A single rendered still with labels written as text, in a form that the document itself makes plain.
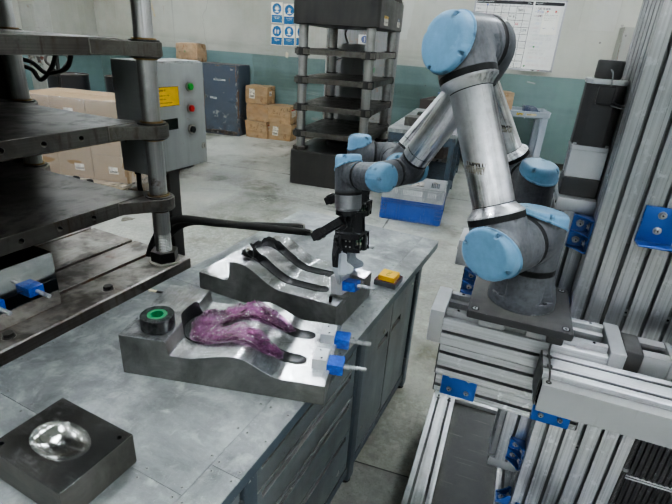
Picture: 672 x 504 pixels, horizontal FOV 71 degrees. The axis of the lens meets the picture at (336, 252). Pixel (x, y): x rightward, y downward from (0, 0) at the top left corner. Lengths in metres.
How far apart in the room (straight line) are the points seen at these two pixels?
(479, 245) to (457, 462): 1.10
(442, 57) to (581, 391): 0.73
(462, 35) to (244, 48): 7.83
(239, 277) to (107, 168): 3.89
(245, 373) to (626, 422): 0.81
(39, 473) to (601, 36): 7.59
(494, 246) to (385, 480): 1.33
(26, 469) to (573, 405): 1.04
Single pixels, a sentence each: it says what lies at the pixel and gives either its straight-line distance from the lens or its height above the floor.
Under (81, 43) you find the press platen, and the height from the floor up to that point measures 1.52.
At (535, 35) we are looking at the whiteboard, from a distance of 7.71.
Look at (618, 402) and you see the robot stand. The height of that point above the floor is 0.95.
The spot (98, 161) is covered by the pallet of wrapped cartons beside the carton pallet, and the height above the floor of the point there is 0.34.
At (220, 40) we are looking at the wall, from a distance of 8.93.
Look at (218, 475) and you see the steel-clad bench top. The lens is 1.02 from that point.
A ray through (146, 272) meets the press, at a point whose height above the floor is 0.79.
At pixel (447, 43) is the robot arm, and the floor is 1.58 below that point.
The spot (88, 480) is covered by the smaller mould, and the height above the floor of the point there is 0.85.
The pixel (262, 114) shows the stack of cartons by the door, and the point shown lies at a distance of 8.22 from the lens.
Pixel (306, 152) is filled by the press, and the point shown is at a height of 0.39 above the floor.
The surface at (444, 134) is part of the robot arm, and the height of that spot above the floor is 1.38.
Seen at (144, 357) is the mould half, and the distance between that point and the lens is 1.24.
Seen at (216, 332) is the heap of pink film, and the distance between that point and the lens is 1.23.
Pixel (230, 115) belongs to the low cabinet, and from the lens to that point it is 8.35.
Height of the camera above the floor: 1.57
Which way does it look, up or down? 24 degrees down
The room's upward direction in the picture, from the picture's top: 4 degrees clockwise
